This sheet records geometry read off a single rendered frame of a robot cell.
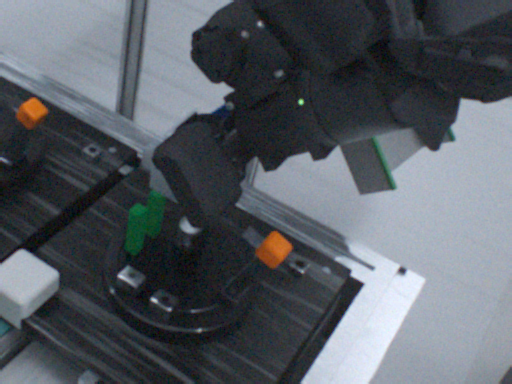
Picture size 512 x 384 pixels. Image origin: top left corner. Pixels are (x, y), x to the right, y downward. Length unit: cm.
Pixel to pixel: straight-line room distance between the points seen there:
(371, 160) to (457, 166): 36
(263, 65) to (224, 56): 3
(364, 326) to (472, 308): 23
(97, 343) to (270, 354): 14
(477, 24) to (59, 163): 47
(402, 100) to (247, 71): 10
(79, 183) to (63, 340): 19
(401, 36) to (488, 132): 79
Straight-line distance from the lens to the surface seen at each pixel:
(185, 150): 46
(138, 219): 63
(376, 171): 77
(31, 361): 69
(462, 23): 43
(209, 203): 47
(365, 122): 46
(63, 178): 76
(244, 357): 64
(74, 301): 66
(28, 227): 71
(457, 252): 98
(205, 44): 48
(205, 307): 64
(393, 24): 43
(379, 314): 73
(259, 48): 50
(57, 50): 115
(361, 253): 77
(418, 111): 46
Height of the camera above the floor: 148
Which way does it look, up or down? 39 degrees down
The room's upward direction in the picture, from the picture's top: 10 degrees clockwise
